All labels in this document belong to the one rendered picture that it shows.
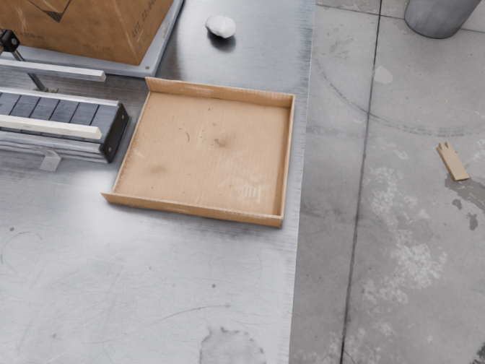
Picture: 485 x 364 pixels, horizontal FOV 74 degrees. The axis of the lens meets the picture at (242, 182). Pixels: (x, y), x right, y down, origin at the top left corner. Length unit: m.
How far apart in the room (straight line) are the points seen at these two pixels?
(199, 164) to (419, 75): 1.74
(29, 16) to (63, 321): 0.57
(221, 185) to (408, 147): 1.36
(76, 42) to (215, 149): 0.37
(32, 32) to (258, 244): 0.63
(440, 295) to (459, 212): 0.40
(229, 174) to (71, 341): 0.35
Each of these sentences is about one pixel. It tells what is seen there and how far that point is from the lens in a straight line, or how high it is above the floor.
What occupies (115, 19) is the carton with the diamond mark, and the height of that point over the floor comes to 0.96.
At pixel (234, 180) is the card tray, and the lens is 0.58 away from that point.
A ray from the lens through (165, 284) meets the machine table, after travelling 0.54.
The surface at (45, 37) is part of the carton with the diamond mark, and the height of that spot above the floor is 0.89.
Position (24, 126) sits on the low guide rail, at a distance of 0.66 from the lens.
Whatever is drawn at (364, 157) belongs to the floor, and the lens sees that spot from 1.69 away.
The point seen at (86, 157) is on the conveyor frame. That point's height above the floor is 0.84.
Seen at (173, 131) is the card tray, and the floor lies 0.83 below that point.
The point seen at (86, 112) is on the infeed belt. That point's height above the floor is 0.88.
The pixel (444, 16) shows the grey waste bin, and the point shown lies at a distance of 2.36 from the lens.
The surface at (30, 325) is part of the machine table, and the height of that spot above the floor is 0.83.
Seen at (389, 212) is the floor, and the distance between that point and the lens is 1.60.
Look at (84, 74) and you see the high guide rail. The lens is 0.61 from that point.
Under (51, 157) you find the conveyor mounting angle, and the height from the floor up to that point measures 0.83.
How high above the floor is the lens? 1.35
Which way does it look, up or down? 62 degrees down
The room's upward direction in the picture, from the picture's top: straight up
